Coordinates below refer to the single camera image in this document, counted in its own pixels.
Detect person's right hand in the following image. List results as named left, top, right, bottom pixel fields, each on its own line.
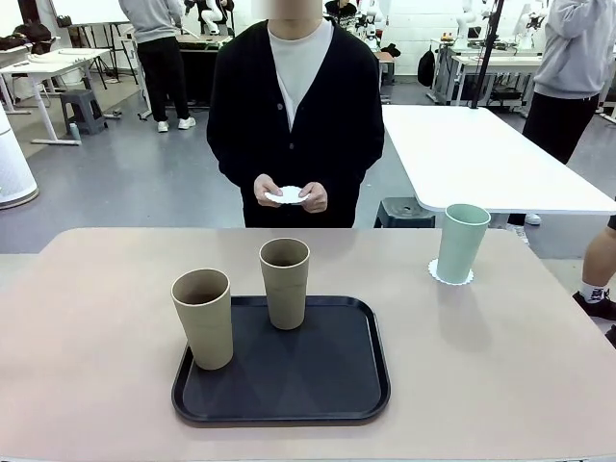
left=253, top=173, right=285, bottom=209

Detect person's left hand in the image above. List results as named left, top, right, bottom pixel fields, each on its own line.
left=300, top=181, right=330, bottom=214

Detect white scalloped paper coaster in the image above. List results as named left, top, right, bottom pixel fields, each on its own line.
left=427, top=258, right=475, bottom=288
left=264, top=185, right=312, bottom=206

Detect tan cup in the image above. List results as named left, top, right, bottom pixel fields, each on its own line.
left=259, top=237, right=311, bottom=331
left=170, top=268, right=235, bottom=372

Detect pale green cup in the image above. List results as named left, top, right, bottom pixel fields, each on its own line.
left=437, top=203, right=492, bottom=285

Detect person's right forearm black sleeve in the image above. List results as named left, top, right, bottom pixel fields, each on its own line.
left=209, top=148, right=261, bottom=198

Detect person's left forearm black sleeve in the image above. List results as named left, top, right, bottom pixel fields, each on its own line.
left=324, top=148, right=385, bottom=203

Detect person in black cardigan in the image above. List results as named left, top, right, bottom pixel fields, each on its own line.
left=206, top=0, right=386, bottom=229

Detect grey plastic stool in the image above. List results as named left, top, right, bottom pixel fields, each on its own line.
left=59, top=89, right=108, bottom=135
left=373, top=196, right=437, bottom=229

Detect black desk with panel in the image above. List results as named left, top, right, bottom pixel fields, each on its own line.
left=175, top=33, right=230, bottom=105

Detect black backpack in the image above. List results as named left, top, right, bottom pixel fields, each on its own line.
left=416, top=46, right=437, bottom=89

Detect white table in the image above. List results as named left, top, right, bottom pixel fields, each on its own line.
left=379, top=104, right=616, bottom=217

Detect bystander grey hoodie black trousers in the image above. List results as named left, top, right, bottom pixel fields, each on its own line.
left=117, top=0, right=197, bottom=134
left=522, top=0, right=616, bottom=165

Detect black plastic tray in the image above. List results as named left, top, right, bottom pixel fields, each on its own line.
left=171, top=295, right=392, bottom=427

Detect bystander in patterned sweater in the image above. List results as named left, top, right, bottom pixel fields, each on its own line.
left=324, top=0, right=360, bottom=30

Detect white desk with equipment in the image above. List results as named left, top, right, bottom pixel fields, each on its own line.
left=430, top=37, right=543, bottom=105

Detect black stand pole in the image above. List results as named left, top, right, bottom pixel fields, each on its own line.
left=469, top=0, right=505, bottom=110

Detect white cylindrical appliance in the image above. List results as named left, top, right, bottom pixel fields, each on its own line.
left=0, top=103, right=39, bottom=211

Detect black bag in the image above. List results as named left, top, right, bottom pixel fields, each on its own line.
left=12, top=21, right=52, bottom=49

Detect bystander with black sneakers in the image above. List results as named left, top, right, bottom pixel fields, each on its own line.
left=572, top=220, right=616, bottom=347

